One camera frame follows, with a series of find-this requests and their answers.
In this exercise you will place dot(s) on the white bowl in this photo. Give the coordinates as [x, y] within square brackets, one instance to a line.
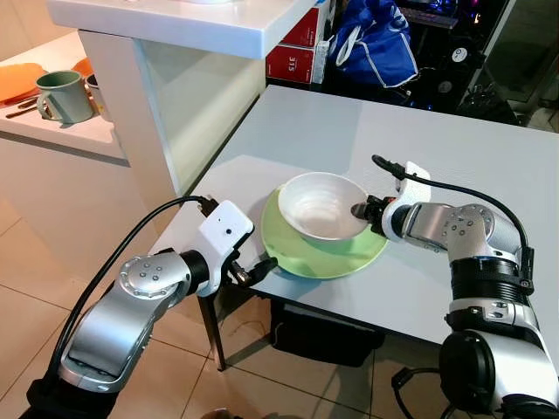
[319, 209]

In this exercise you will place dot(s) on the green plate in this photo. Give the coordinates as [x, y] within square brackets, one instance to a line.
[332, 257]

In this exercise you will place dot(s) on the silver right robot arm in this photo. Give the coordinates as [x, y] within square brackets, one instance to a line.
[463, 231]

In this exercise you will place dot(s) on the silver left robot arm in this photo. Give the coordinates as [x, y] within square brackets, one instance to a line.
[131, 288]

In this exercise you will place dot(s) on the black table leg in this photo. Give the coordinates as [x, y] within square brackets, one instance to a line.
[212, 336]

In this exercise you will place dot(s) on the black box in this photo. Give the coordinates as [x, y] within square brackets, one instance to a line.
[323, 336]

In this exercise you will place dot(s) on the blue bag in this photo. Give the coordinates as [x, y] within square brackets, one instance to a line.
[376, 52]

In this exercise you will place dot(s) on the red cardboard box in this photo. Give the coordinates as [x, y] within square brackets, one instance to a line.
[293, 64]
[306, 26]

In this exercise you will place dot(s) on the green mug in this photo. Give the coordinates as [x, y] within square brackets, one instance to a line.
[65, 96]

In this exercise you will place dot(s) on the white bar counter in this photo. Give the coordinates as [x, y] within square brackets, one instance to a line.
[175, 26]

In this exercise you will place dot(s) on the brown wooden utensil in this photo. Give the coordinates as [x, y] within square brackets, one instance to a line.
[22, 110]

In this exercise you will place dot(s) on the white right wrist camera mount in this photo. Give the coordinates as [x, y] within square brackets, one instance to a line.
[415, 185]

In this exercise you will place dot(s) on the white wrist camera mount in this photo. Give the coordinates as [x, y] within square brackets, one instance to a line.
[223, 229]
[415, 185]

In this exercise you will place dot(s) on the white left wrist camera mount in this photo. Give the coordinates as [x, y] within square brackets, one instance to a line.
[223, 229]

